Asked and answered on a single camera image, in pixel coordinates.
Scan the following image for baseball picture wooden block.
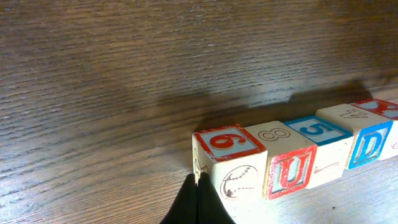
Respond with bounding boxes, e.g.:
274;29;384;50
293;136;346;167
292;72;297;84
191;123;269;203

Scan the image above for blue D letter block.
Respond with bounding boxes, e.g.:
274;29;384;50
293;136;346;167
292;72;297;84
315;104;390;170

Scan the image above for yellow edged wooden block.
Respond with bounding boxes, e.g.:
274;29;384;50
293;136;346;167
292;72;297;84
285;116;353;189

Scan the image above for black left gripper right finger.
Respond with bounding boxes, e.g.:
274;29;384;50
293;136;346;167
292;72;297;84
197;172;235;224

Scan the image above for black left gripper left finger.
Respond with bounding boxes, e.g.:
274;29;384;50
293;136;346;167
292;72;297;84
160;174;197;224

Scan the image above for red U letter block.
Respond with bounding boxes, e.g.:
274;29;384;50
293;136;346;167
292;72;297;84
246;121;317;200

